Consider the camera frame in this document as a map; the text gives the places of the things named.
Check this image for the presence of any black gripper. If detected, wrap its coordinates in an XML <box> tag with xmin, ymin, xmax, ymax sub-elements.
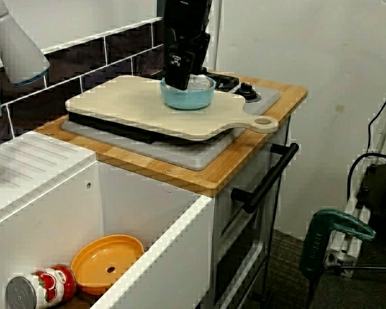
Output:
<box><xmin>162</xmin><ymin>19</ymin><xmax>213</xmax><ymax>91</ymax></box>

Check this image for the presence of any white block with orange layer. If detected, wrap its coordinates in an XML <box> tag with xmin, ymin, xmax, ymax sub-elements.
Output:
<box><xmin>188</xmin><ymin>74</ymin><xmax>213</xmax><ymax>91</ymax></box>

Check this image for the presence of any light blue plastic bowl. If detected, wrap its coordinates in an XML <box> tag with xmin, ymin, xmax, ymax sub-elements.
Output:
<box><xmin>160</xmin><ymin>75</ymin><xmax>216</xmax><ymax>110</ymax></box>

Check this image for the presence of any orange toy frying pan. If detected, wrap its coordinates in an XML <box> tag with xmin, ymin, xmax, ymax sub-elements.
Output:
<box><xmin>69</xmin><ymin>234</ymin><xmax>145</xmax><ymax>296</ymax></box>

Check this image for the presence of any black stove knob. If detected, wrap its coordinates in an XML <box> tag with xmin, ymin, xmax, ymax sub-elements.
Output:
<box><xmin>233</xmin><ymin>82</ymin><xmax>261</xmax><ymax>104</ymax></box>

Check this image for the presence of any grey toy stove top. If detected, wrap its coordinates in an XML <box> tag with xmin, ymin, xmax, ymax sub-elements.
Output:
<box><xmin>61</xmin><ymin>75</ymin><xmax>282</xmax><ymax>172</ymax></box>

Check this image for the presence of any dark tiled backsplash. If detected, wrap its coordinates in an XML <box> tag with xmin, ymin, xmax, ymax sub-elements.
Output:
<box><xmin>0</xmin><ymin>15</ymin><xmax>165</xmax><ymax>145</ymax></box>

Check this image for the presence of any white toy sink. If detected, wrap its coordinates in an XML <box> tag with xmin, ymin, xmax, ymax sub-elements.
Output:
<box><xmin>0</xmin><ymin>130</ymin><xmax>216</xmax><ymax>309</ymax></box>

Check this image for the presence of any white cone with blue rim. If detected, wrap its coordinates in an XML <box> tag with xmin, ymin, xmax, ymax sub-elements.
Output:
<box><xmin>0</xmin><ymin>0</ymin><xmax>51</xmax><ymax>87</ymax></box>

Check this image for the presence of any white toy oven door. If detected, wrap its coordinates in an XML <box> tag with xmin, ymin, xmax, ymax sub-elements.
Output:
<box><xmin>212</xmin><ymin>118</ymin><xmax>293</xmax><ymax>309</ymax></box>

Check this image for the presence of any green clamp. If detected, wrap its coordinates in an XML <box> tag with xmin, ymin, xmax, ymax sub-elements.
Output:
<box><xmin>299</xmin><ymin>208</ymin><xmax>377</xmax><ymax>279</ymax></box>

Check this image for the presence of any tomato tin can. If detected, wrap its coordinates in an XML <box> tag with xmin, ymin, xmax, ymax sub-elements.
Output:
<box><xmin>5</xmin><ymin>263</ymin><xmax>77</xmax><ymax>309</ymax></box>

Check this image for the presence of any wooden cutting board with handle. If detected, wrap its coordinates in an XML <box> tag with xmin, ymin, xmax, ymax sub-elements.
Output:
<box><xmin>65</xmin><ymin>75</ymin><xmax>279</xmax><ymax>142</ymax></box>

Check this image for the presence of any black oven door handle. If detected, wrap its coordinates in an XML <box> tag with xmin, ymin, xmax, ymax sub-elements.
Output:
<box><xmin>231</xmin><ymin>142</ymin><xmax>300</xmax><ymax>214</ymax></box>

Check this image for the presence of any black cable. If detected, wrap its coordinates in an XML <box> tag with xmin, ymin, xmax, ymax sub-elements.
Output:
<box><xmin>368</xmin><ymin>77</ymin><xmax>386</xmax><ymax>155</ymax></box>
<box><xmin>346</xmin><ymin>153</ymin><xmax>386</xmax><ymax>207</ymax></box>

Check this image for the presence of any aluminium frame rail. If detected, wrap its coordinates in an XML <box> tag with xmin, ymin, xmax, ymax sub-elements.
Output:
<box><xmin>324</xmin><ymin>86</ymin><xmax>386</xmax><ymax>278</ymax></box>

